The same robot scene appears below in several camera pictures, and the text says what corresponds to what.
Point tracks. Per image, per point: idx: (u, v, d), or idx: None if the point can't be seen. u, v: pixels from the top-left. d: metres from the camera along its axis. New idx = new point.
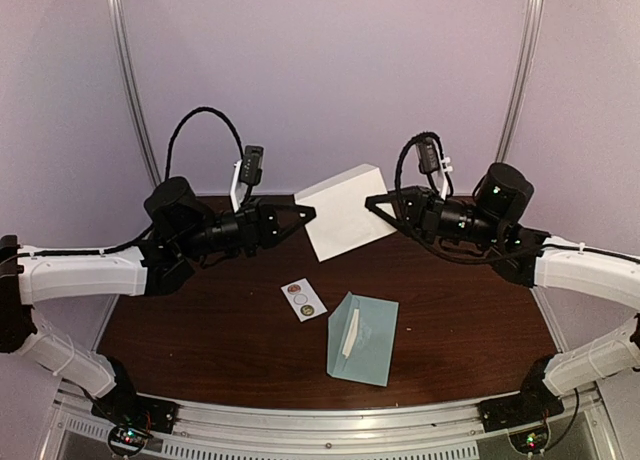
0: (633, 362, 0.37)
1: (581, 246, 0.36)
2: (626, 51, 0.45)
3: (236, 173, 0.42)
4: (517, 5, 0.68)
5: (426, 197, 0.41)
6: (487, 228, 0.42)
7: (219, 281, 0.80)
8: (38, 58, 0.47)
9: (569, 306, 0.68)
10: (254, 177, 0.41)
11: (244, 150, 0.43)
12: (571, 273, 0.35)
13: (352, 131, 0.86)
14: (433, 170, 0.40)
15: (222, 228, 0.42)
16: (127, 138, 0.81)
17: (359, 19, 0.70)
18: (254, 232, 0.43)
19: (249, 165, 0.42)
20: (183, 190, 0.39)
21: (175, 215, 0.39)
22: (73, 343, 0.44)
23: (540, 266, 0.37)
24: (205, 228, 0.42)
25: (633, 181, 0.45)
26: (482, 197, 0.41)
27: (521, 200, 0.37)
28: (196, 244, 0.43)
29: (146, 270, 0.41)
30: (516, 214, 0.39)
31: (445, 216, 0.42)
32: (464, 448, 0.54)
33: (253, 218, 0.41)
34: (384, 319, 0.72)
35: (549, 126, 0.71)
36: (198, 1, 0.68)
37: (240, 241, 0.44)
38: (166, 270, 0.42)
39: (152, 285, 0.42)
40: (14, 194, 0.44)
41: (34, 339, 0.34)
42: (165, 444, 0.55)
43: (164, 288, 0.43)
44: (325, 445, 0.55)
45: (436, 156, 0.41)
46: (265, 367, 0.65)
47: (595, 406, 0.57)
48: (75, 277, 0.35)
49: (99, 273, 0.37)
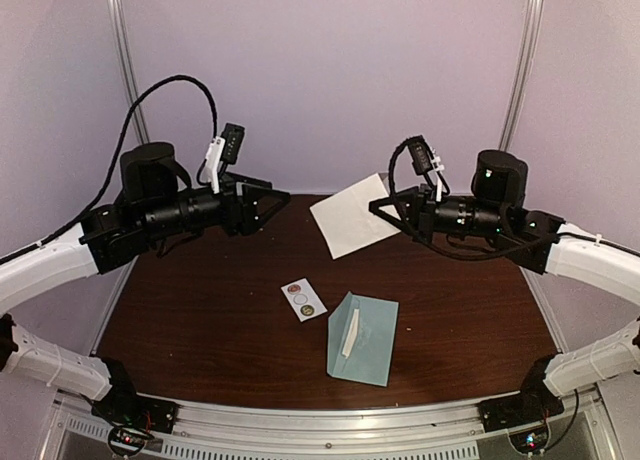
0: (636, 365, 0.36)
1: (597, 238, 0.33)
2: (625, 51, 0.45)
3: (217, 152, 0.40)
4: (517, 5, 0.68)
5: (420, 198, 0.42)
6: (492, 218, 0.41)
7: (220, 281, 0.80)
8: (39, 59, 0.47)
9: (570, 307, 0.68)
10: (234, 155, 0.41)
11: (226, 128, 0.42)
12: (586, 264, 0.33)
13: (353, 131, 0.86)
14: (425, 170, 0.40)
15: (198, 205, 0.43)
16: (127, 138, 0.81)
17: (360, 19, 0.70)
18: (235, 212, 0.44)
19: (231, 144, 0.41)
20: (169, 154, 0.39)
21: (151, 175, 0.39)
22: (61, 354, 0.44)
23: (554, 254, 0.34)
24: (179, 204, 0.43)
25: (632, 180, 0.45)
26: (477, 187, 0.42)
27: (515, 178, 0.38)
28: (164, 219, 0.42)
29: (88, 248, 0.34)
30: (514, 194, 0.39)
31: (443, 213, 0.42)
32: (463, 448, 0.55)
33: (235, 198, 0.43)
34: (384, 319, 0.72)
35: (548, 127, 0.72)
36: (198, 1, 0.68)
37: (213, 221, 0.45)
38: (117, 235, 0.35)
39: (100, 259, 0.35)
40: (14, 194, 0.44)
41: (16, 357, 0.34)
42: (165, 444, 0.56)
43: (113, 261, 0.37)
44: (325, 445, 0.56)
45: (427, 156, 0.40)
46: (265, 367, 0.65)
47: (594, 406, 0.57)
48: (21, 279, 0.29)
49: (47, 266, 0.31)
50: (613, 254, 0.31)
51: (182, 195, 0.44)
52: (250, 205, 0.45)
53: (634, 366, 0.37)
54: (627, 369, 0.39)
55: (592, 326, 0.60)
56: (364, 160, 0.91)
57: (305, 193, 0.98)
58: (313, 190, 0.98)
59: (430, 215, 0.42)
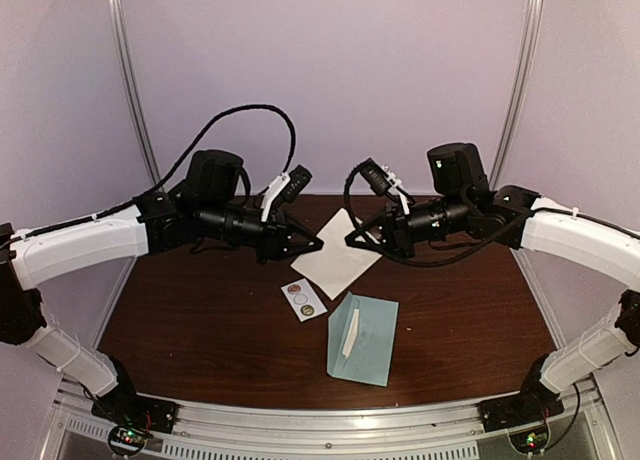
0: (624, 347, 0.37)
1: (574, 211, 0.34)
2: (626, 49, 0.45)
3: (283, 188, 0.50)
4: (518, 5, 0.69)
5: (390, 219, 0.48)
6: (461, 212, 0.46)
7: (220, 280, 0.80)
8: (39, 60, 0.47)
9: (568, 305, 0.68)
10: (293, 196, 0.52)
11: (296, 170, 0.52)
12: (560, 237, 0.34)
13: (353, 130, 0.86)
14: (384, 189, 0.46)
15: (243, 223, 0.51)
16: (127, 138, 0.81)
17: (360, 19, 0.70)
18: (273, 243, 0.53)
19: (295, 185, 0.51)
20: (240, 162, 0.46)
21: (217, 180, 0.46)
22: (79, 341, 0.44)
23: (530, 228, 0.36)
24: (228, 215, 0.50)
25: (630, 179, 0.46)
26: (439, 183, 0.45)
27: (464, 160, 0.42)
28: (212, 224, 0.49)
29: (144, 227, 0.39)
30: (470, 176, 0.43)
31: (417, 222, 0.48)
32: (463, 448, 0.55)
33: (275, 231, 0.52)
34: (385, 319, 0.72)
35: (547, 126, 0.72)
36: (199, 1, 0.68)
37: (250, 241, 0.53)
38: (169, 221, 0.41)
39: (152, 238, 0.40)
40: (15, 194, 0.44)
41: (42, 333, 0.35)
42: (165, 444, 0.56)
43: (163, 242, 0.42)
44: (325, 445, 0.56)
45: (382, 176, 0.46)
46: (265, 367, 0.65)
47: (595, 406, 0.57)
48: (74, 249, 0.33)
49: (99, 240, 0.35)
50: (588, 226, 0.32)
51: (231, 208, 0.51)
52: (281, 239, 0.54)
53: (623, 348, 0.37)
54: (617, 355, 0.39)
55: (591, 322, 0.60)
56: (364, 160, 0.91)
57: (304, 193, 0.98)
58: (313, 190, 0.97)
59: (403, 229, 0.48)
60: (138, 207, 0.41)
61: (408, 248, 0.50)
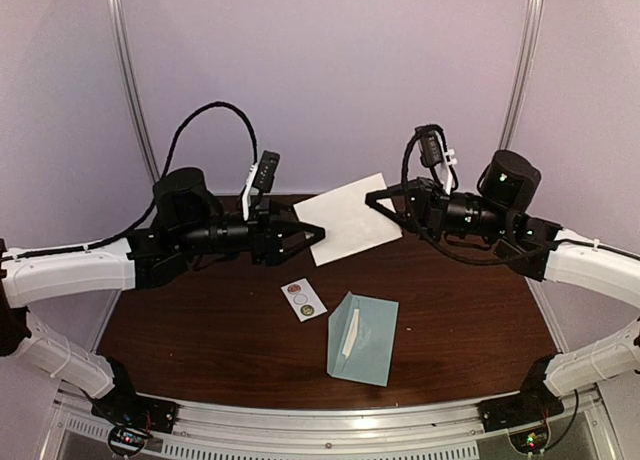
0: (632, 362, 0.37)
1: (595, 242, 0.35)
2: (626, 50, 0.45)
3: (250, 178, 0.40)
4: (518, 5, 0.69)
5: (430, 192, 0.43)
6: (494, 219, 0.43)
7: (219, 280, 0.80)
8: (38, 63, 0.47)
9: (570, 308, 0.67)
10: (267, 184, 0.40)
11: (262, 157, 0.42)
12: (580, 268, 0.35)
13: (353, 130, 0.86)
14: (436, 162, 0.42)
15: (228, 230, 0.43)
16: (126, 138, 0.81)
17: (360, 20, 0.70)
18: (263, 240, 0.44)
19: (264, 171, 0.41)
20: (197, 181, 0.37)
21: (185, 207, 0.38)
22: (70, 347, 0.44)
23: (551, 260, 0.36)
24: (210, 225, 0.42)
25: (629, 179, 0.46)
26: (488, 188, 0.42)
27: (527, 187, 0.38)
28: (197, 242, 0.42)
29: (133, 263, 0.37)
30: (522, 203, 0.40)
31: (453, 210, 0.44)
32: (464, 448, 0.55)
33: (260, 224, 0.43)
34: (385, 320, 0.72)
35: (546, 126, 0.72)
36: (198, 2, 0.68)
37: (242, 246, 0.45)
38: (159, 259, 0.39)
39: (141, 274, 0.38)
40: (16, 193, 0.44)
41: (27, 343, 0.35)
42: (165, 444, 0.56)
43: (153, 280, 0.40)
44: (325, 445, 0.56)
45: (439, 150, 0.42)
46: (265, 367, 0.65)
47: (594, 406, 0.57)
48: (61, 276, 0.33)
49: (86, 269, 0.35)
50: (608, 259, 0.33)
51: (215, 217, 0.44)
52: (274, 237, 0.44)
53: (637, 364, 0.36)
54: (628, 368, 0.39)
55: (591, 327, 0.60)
56: (364, 160, 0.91)
57: (304, 193, 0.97)
58: (313, 191, 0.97)
59: (439, 211, 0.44)
60: (128, 241, 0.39)
61: (436, 232, 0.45)
